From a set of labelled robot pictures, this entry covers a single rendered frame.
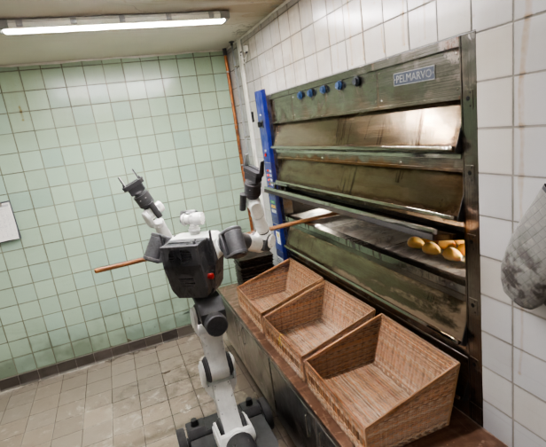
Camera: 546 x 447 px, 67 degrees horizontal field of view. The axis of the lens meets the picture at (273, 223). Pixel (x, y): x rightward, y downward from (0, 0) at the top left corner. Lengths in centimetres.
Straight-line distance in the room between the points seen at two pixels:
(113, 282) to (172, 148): 132
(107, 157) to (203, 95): 101
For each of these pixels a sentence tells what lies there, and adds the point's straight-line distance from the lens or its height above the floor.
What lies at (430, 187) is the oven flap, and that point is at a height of 156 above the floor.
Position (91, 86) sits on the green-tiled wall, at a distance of 390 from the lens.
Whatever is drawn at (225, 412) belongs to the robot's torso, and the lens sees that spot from 254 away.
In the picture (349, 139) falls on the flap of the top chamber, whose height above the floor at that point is 176.
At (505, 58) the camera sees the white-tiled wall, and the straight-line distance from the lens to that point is 155.
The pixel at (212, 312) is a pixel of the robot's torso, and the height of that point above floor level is 102.
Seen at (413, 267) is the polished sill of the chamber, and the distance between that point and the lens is 203.
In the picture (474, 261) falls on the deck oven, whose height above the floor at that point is 130.
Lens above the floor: 190
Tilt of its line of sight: 14 degrees down
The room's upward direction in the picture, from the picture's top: 8 degrees counter-clockwise
